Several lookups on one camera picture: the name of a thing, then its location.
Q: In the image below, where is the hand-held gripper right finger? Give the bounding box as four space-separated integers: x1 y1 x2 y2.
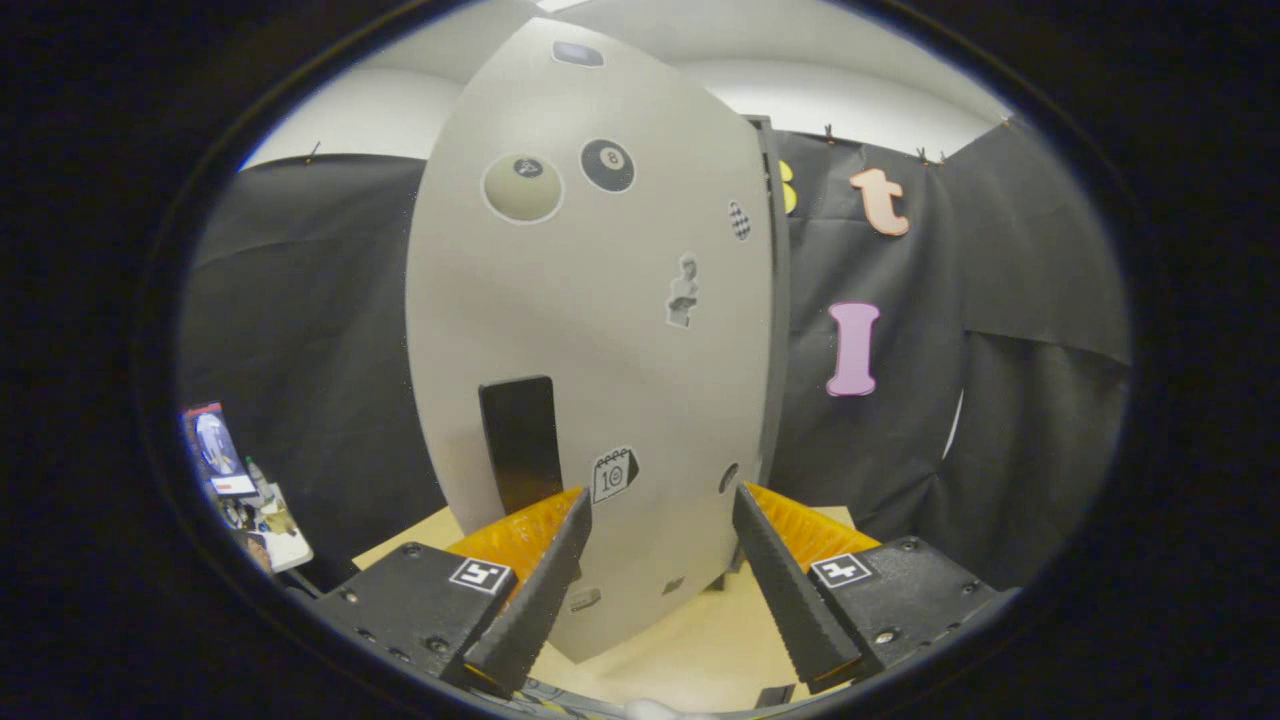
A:
732 483 1022 697

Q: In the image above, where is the blue framed display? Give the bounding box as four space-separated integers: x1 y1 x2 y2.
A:
183 402 259 498

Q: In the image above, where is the black cabinet door handle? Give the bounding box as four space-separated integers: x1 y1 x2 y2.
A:
478 376 564 516

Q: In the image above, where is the grey shoe cabinet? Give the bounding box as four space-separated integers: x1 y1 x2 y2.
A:
742 115 793 593

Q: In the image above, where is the cluttered white side table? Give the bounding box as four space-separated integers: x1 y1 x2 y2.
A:
218 455 315 574

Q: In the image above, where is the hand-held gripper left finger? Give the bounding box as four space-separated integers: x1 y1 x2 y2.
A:
300 487 593 699

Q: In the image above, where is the black backdrop cloth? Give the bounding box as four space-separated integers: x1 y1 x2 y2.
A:
180 120 1131 591

